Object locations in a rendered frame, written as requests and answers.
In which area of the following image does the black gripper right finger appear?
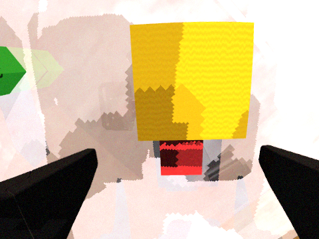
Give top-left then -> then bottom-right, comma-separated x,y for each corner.
258,145 -> 319,239

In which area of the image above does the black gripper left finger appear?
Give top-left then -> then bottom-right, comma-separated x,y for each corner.
0,149 -> 98,239

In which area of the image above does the red block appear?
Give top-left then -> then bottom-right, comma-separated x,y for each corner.
159,139 -> 204,176

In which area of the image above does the yellow block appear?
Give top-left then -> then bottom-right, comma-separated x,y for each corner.
130,21 -> 255,141

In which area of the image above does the green block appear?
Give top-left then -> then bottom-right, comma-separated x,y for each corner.
0,46 -> 27,96

